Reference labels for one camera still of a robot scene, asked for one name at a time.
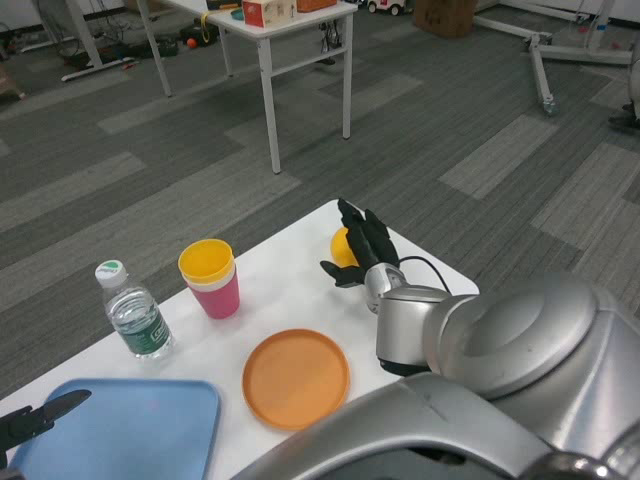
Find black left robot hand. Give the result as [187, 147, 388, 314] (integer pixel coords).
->
[0, 389, 93, 454]

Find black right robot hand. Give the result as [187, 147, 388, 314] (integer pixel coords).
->
[319, 197, 401, 290]

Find yellow lemon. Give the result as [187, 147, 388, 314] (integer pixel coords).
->
[330, 227, 361, 267]

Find blue plastic tray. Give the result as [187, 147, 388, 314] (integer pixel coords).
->
[8, 378, 222, 480]

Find clear plastic water bottle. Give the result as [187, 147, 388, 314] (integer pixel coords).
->
[94, 259, 175, 360]

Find orange round plate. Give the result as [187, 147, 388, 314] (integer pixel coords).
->
[242, 328, 351, 432]

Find white plastic cup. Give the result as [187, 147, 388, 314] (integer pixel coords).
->
[180, 269, 236, 294]

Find pink plastic cup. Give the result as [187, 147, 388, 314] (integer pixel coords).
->
[185, 273, 241, 320]

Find yellow plastic cup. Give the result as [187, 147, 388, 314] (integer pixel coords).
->
[178, 239, 235, 286]

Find silver robot chest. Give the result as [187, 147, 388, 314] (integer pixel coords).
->
[244, 372, 640, 480]

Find white metal-legged table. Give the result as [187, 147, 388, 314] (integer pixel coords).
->
[134, 0, 360, 175]

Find brown cardboard box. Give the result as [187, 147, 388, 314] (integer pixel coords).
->
[412, 0, 476, 40]

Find white toy car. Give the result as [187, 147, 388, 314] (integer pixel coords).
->
[367, 0, 414, 15]

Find orange wicker basket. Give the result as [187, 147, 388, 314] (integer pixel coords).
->
[295, 0, 339, 14]

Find red and cream tissue box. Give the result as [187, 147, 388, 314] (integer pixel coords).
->
[241, 0, 296, 27]

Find black bag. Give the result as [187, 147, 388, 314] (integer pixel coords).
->
[179, 24, 221, 49]

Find white desk leg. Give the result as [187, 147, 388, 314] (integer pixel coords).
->
[59, 0, 136, 83]

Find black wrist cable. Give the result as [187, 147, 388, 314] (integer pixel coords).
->
[399, 256, 451, 294]

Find white wheeled stand frame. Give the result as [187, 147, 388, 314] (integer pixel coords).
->
[472, 0, 634, 117]

